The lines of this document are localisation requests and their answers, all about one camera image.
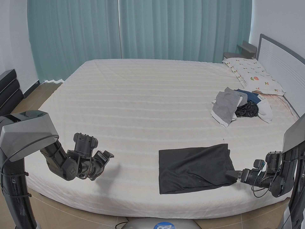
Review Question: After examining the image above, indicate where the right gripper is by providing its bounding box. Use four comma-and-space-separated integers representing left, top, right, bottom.
225, 168, 262, 184

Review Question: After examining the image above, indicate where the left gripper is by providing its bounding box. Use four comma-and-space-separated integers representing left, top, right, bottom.
90, 150, 111, 176

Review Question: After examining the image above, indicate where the black T-shirt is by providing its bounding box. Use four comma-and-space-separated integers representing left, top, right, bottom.
158, 139, 239, 195

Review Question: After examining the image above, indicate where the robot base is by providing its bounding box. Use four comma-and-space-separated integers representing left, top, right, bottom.
120, 217, 199, 229

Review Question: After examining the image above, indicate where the pile of clothes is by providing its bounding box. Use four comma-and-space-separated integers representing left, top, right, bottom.
211, 87, 273, 128

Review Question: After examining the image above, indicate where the bed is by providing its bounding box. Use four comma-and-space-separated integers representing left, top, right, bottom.
24, 34, 305, 220

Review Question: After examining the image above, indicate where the white printed pillow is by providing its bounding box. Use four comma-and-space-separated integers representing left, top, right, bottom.
222, 57, 286, 96

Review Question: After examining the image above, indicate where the black chest of drawers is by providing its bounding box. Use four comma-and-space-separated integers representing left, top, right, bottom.
0, 69, 24, 116

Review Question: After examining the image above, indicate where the grey bedside table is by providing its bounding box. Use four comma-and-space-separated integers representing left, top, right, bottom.
224, 40, 257, 59

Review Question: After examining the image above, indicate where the blue-green curtain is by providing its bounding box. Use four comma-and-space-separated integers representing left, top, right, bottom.
119, 0, 253, 62
27, 0, 122, 83

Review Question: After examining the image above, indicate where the black cable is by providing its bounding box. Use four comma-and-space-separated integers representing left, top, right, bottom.
252, 185, 272, 199
3, 135, 59, 169

